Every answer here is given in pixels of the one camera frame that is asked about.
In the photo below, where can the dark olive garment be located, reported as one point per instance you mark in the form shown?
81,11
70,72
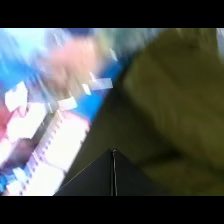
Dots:
173,100

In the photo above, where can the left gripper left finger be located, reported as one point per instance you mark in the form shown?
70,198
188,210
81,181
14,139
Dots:
96,180

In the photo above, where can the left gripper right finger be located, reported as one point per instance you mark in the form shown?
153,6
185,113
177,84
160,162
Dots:
131,181

